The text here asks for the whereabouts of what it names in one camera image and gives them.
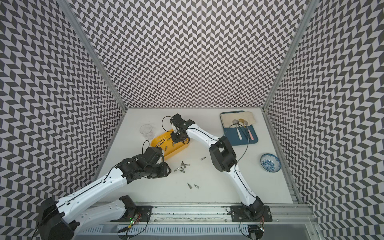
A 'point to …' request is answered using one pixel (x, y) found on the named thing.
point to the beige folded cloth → (227, 118)
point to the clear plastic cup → (146, 130)
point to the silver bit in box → (168, 139)
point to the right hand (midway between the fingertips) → (176, 140)
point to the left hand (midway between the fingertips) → (168, 173)
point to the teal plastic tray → (240, 135)
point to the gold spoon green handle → (242, 121)
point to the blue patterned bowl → (270, 163)
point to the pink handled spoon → (246, 122)
